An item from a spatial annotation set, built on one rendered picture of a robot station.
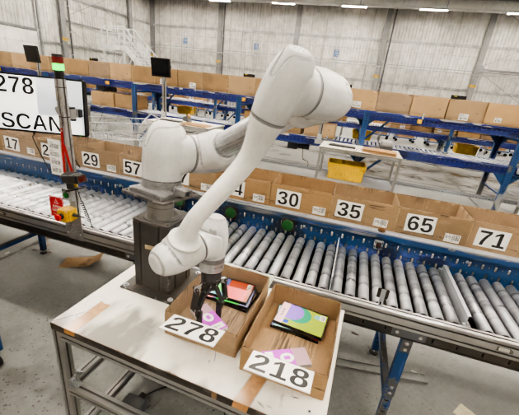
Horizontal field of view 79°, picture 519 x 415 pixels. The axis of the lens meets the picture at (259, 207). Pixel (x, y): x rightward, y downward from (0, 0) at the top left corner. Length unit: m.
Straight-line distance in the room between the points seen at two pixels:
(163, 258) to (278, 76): 0.57
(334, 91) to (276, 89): 0.18
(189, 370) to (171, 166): 0.71
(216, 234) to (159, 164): 0.36
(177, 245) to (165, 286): 0.50
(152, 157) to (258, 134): 0.51
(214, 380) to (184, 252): 0.43
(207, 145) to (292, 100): 0.54
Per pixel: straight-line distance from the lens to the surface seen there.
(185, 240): 0.94
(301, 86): 0.81
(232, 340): 1.15
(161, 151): 1.22
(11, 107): 2.23
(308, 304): 1.39
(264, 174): 2.34
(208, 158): 1.28
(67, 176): 1.94
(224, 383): 1.13
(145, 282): 1.48
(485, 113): 6.75
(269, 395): 1.12
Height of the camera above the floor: 1.63
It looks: 21 degrees down
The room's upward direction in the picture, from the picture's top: 6 degrees clockwise
